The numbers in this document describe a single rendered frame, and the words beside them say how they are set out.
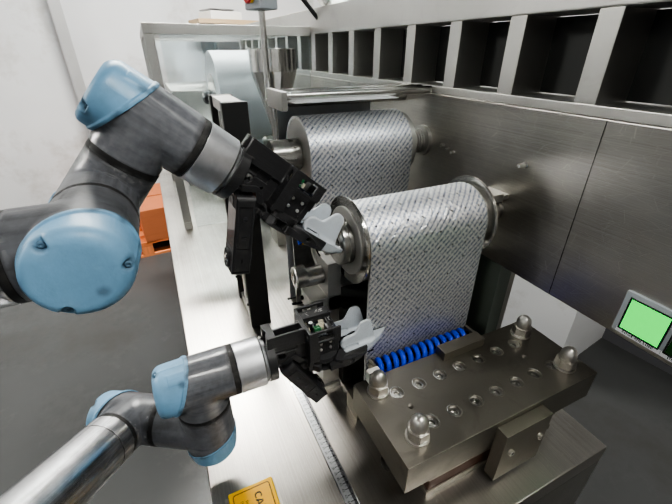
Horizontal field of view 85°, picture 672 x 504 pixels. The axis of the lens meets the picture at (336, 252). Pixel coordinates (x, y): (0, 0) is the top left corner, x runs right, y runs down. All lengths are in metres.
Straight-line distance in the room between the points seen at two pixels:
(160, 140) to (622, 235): 0.62
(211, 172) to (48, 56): 3.57
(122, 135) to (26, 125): 3.61
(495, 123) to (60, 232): 0.70
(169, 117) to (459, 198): 0.46
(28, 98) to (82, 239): 3.71
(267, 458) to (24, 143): 3.64
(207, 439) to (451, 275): 0.48
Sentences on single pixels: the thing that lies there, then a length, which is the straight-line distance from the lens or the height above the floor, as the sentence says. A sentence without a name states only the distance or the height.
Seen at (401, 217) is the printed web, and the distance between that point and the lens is 0.59.
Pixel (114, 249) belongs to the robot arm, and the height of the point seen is 1.40.
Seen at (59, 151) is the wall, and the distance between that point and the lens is 4.06.
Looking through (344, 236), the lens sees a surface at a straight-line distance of 0.57.
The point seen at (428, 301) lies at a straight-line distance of 0.70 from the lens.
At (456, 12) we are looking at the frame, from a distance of 0.90.
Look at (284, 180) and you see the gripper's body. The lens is 0.48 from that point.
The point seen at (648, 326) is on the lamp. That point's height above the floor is 1.18.
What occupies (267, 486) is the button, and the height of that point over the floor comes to 0.92.
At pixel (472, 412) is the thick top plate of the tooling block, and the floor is 1.03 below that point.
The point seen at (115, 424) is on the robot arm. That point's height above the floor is 1.06.
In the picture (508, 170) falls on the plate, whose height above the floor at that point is 1.33.
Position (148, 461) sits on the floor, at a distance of 1.96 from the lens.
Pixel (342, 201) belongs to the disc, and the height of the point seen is 1.31.
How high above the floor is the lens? 1.53
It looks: 29 degrees down
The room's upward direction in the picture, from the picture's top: straight up
